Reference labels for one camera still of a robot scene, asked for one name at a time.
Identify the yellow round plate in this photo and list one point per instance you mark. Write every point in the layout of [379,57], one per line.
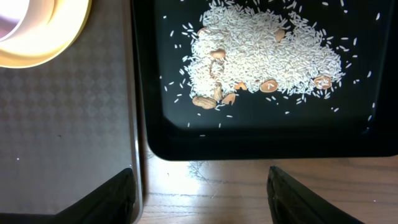
[65,25]

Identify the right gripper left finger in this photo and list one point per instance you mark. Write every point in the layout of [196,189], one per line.
[111,203]

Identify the brown plastic serving tray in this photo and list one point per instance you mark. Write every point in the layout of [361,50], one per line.
[69,125]

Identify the white pink bowl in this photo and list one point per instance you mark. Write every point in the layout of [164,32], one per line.
[20,17]

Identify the black waste tray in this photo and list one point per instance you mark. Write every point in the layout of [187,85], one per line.
[264,137]

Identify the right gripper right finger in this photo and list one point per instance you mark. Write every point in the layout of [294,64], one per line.
[291,202]

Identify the rice and nut scraps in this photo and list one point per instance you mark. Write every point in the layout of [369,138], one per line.
[268,65]

